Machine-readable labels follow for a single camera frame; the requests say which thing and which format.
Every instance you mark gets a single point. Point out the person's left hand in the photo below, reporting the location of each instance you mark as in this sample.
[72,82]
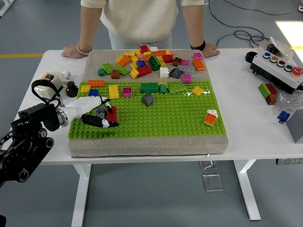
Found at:
[210,50]

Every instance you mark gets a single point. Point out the person's right hand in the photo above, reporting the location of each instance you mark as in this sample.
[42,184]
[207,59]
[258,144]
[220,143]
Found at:
[71,51]

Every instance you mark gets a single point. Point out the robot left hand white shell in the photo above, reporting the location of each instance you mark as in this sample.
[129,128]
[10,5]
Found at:
[82,105]

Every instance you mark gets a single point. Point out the grey eight-stud brick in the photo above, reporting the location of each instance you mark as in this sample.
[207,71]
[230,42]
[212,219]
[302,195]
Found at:
[186,69]
[100,111]

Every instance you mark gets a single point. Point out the dark grey sloped brick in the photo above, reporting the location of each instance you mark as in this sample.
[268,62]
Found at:
[147,99]
[175,73]

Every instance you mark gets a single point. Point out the green studded baseplate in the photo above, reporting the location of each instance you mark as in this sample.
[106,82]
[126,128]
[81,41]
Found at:
[177,118]

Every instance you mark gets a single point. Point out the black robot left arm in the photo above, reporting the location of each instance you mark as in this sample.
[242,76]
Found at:
[30,116]

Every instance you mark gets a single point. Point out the person's left forearm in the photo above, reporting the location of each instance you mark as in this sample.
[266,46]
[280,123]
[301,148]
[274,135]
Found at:
[192,23]

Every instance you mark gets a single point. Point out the person's right forearm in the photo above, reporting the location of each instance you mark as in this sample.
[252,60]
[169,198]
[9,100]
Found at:
[90,26]

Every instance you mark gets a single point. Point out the magenta four-stud brick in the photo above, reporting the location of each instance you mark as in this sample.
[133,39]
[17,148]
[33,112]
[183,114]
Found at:
[127,92]
[187,78]
[198,56]

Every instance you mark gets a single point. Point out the yellow four-stud brick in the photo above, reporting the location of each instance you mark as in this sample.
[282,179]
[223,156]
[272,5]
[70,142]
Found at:
[198,91]
[86,89]

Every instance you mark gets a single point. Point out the blue four-stud brick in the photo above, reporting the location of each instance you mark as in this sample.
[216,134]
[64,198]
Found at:
[284,116]
[93,92]
[141,63]

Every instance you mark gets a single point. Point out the orange eight-stud brick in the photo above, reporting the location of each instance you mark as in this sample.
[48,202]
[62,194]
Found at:
[96,83]
[198,64]
[159,53]
[124,61]

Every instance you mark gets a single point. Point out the pink four-stud brick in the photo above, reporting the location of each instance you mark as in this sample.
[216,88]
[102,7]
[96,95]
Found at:
[185,62]

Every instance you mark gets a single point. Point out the green two-stud brick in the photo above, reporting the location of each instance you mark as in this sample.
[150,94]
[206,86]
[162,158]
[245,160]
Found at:
[101,72]

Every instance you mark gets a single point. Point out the pink building brick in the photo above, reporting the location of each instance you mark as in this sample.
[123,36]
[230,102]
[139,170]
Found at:
[172,52]
[141,55]

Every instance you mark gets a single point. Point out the lime green eight-stud brick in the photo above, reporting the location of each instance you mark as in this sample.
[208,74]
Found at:
[123,70]
[109,68]
[263,91]

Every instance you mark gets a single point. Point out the yellow building brick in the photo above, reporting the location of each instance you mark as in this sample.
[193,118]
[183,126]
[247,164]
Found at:
[147,53]
[163,83]
[136,52]
[134,59]
[163,63]
[134,65]
[127,54]
[168,52]

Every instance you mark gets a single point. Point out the lime green flat plate brick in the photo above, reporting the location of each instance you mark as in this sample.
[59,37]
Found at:
[177,89]

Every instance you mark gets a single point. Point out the white four-stud brick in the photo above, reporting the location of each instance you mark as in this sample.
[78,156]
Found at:
[212,112]
[164,72]

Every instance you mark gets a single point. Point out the white building brick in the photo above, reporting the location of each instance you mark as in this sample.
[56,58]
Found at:
[154,49]

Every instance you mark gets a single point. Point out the dark green eight-stud brick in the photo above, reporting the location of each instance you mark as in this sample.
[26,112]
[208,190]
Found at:
[155,62]
[149,88]

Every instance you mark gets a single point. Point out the teal green building brick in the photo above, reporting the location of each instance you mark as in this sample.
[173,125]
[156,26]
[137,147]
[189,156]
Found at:
[163,88]

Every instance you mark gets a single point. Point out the orange building brick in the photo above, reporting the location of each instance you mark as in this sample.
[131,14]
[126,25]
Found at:
[146,58]

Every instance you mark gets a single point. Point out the red four-stud brick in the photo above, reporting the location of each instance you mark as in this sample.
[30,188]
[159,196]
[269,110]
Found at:
[144,49]

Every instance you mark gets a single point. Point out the orange four-stud brick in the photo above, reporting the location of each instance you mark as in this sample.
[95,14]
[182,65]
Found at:
[210,119]

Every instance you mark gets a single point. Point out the red building brick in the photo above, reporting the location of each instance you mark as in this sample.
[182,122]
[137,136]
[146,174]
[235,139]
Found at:
[271,88]

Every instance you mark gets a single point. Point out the black wristband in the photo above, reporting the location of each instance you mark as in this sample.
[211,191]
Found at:
[198,45]

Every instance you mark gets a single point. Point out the black gear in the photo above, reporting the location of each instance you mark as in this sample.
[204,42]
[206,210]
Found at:
[72,89]

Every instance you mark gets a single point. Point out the white bulb-shaped part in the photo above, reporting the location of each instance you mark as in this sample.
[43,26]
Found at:
[66,75]

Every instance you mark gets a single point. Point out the white push-button control box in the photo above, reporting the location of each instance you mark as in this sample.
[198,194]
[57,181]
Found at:
[272,71]

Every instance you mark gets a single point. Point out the round translucent lidded container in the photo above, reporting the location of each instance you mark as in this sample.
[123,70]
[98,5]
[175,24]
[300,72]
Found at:
[282,47]

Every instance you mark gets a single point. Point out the person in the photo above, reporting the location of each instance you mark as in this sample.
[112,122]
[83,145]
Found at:
[138,19]

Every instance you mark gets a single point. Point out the grey-brown cushion mat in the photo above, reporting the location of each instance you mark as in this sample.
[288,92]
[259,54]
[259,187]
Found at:
[146,146]

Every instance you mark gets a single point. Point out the clear plastic bag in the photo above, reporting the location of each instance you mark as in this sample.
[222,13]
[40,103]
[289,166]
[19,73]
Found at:
[287,100]

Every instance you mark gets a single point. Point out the white table leg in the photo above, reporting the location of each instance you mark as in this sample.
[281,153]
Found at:
[246,189]
[80,201]

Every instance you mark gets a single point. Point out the clear floor socket cover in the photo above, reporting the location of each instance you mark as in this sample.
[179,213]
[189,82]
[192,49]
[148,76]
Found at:
[213,183]
[208,164]

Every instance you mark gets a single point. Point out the grey box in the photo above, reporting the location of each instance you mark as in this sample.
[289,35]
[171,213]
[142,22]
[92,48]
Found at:
[297,127]

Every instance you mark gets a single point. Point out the under-table control panel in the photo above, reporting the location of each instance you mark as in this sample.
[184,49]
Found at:
[290,162]

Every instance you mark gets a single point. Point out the cream switch box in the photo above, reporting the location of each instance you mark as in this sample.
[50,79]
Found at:
[50,76]

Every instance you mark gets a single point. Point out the white furniture frame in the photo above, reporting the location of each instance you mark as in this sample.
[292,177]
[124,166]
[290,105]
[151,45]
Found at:
[5,7]

